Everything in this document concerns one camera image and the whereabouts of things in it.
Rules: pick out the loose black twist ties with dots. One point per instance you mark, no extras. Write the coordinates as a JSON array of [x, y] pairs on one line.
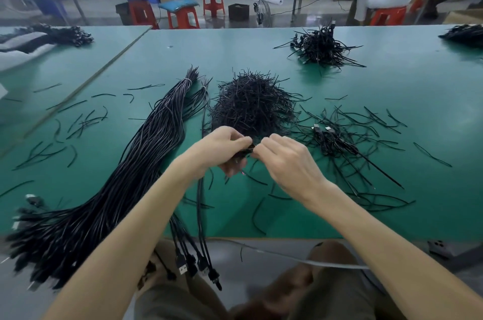
[[68, 127]]

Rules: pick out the person's left hand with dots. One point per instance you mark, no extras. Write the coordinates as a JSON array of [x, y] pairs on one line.
[[211, 150]]

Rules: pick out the stool with teal cushion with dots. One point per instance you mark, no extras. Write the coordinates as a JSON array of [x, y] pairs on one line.
[[181, 10]]

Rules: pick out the person's right forearm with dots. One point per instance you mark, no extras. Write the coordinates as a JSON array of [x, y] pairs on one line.
[[396, 252]]

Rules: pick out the small floor fan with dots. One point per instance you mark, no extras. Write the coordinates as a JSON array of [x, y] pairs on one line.
[[263, 12]]

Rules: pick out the grey power strip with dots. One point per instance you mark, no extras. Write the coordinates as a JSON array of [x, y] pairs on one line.
[[440, 249]]

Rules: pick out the person's olive shorts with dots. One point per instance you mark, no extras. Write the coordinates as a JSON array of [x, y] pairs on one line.
[[332, 293]]

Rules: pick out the white foam sheet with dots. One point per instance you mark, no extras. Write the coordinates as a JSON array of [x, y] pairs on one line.
[[19, 57]]

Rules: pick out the person's right hand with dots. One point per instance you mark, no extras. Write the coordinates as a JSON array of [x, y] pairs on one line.
[[290, 169]]

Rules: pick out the red plastic stool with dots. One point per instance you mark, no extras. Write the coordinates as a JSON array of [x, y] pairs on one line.
[[213, 1], [142, 14], [388, 16]]

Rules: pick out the single black twist tie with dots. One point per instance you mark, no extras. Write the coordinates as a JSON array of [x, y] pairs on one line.
[[432, 154]]

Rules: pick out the black crate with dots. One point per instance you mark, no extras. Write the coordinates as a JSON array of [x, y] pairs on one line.
[[238, 12]]

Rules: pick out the person's left thumb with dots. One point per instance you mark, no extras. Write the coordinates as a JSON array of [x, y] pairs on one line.
[[241, 142]]

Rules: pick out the person's left forearm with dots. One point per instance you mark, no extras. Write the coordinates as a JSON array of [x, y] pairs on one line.
[[124, 240]]

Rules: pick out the pile of black twist ties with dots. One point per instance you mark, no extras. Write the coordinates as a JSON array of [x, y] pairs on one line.
[[252, 104]]

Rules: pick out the person's right thumb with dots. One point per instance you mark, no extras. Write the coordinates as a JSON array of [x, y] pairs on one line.
[[262, 152]]

